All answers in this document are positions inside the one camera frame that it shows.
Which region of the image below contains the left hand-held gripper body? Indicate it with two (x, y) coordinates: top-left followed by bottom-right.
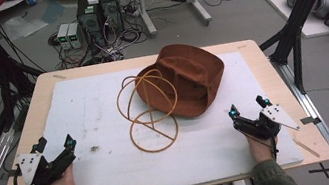
(15, 144), (81, 185)

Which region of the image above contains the tangle of computer cables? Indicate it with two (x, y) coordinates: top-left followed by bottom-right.
(42, 0), (155, 73)

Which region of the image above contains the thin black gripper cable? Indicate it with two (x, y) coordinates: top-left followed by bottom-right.
(243, 123), (281, 165)

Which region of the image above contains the clear plastic sheet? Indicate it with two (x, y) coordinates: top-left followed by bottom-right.
(0, 10), (50, 43)

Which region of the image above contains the tan wire hat stand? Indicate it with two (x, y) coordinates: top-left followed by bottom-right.
(111, 65), (188, 159)

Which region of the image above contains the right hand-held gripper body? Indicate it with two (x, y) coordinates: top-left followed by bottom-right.
(230, 100), (302, 145)

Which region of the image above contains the grey power supply unit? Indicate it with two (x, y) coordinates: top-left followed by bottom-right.
(54, 22), (74, 52)
(65, 21), (84, 50)

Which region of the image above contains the person's right hand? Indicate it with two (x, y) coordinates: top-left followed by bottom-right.
(244, 128), (282, 166)

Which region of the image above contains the tan tape strip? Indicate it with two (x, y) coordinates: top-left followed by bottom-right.
(292, 134), (321, 163)

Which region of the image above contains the wooden table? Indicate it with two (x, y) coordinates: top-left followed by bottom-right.
(0, 27), (329, 185)

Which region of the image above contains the grey metal bracket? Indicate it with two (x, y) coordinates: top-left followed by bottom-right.
(300, 114), (323, 128)

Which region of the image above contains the white foam mat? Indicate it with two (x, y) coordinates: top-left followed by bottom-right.
(6, 42), (308, 185)

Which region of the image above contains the brown felt hat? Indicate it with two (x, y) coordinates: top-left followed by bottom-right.
(129, 36), (233, 127)

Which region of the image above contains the black computer tower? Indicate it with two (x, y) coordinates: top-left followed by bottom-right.
(98, 0), (126, 37)
(73, 0), (109, 51)

